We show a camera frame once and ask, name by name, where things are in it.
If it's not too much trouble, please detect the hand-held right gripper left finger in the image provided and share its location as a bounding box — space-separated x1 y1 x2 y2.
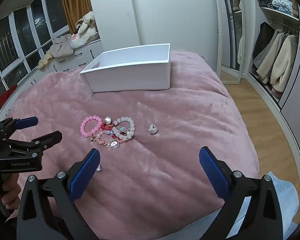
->
16 148 101 240

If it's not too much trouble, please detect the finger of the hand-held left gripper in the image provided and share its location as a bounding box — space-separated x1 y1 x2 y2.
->
5 131 63 153
0 116 39 140

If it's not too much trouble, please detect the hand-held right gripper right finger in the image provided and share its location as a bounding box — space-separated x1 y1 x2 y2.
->
199 146 283 240

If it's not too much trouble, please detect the pink bead bracelet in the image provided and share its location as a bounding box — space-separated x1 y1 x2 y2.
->
80 115 102 138

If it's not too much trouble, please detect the red bead bracelet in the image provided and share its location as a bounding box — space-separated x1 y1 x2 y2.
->
100 122 115 132

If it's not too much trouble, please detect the white bead bracelet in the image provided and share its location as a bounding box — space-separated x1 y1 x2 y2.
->
109 116 136 150

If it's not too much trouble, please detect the white storage box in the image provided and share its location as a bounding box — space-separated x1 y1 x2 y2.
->
79 43 171 93

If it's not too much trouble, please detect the person's left hand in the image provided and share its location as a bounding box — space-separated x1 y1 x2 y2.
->
1 177 22 210

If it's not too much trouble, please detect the red cloth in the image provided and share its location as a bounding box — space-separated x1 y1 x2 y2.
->
0 85 17 112

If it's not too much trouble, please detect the pink fleece blanket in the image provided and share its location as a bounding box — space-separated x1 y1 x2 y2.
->
0 50 259 240

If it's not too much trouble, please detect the light blue cloth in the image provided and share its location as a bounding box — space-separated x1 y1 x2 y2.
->
230 171 299 240

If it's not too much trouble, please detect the beige jacket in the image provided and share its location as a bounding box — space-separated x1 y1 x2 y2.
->
37 34 74 70

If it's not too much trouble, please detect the white drawer cabinet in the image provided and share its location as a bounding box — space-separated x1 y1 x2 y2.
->
0 39 104 120

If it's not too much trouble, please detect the large window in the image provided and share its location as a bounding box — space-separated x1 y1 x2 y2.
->
0 0 73 82

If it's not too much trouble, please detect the white plush toy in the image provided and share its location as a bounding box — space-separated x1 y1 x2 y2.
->
71 11 101 50

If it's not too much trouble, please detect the beige fleece coat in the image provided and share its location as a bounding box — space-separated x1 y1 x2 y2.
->
256 32 288 84

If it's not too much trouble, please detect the orange curtain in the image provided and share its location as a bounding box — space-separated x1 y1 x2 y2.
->
59 0 91 34

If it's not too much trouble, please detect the cream fleece coat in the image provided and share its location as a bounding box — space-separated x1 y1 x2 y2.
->
270 34 299 93

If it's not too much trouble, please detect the black coat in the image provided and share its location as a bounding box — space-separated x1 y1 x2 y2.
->
252 22 273 60

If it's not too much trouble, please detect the white standing mirror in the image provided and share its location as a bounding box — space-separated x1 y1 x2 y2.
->
213 0 248 85

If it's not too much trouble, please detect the blue patterned folded cloth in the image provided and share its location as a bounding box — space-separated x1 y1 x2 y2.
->
272 0 293 13

